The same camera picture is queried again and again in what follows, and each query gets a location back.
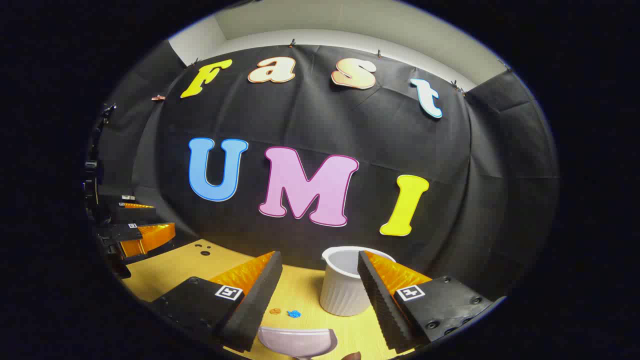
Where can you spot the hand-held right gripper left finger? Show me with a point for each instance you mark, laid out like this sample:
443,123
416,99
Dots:
255,305

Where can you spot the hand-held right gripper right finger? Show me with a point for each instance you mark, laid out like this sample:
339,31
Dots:
380,300

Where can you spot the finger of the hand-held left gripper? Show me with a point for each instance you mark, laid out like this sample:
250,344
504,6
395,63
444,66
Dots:
150,237
125,212

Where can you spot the blue paper scrap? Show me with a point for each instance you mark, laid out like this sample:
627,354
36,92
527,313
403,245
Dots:
294,314

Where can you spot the white ribbed garbage bin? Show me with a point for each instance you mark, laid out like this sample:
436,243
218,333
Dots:
340,295

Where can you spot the light purple dustpan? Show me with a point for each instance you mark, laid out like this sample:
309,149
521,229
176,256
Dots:
295,342

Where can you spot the yellow wooden desktop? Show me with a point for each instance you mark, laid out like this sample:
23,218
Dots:
300,290

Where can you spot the black backdrop cloth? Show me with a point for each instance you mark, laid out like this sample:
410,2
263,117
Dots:
310,120

